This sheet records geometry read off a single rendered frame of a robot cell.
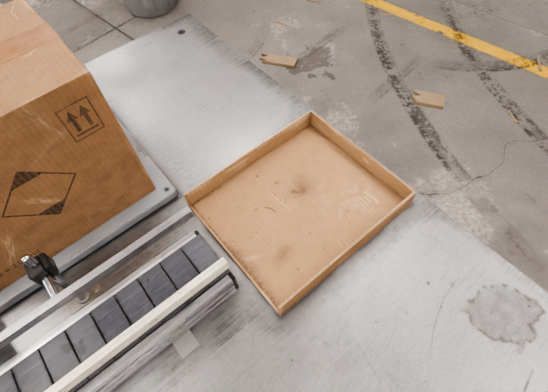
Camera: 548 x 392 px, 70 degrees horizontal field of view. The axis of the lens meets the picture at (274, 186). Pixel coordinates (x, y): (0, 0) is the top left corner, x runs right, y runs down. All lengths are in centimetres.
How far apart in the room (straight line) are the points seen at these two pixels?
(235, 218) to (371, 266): 24
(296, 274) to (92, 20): 257
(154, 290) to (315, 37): 205
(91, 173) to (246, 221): 26
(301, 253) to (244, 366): 19
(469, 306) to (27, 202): 66
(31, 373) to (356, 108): 174
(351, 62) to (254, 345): 188
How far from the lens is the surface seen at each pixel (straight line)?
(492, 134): 209
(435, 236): 70
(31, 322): 58
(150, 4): 278
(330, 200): 70
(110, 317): 63
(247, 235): 67
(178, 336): 63
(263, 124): 82
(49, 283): 59
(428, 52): 244
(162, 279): 62
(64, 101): 56
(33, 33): 66
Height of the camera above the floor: 143
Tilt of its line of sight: 56 degrees down
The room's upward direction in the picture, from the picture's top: 6 degrees counter-clockwise
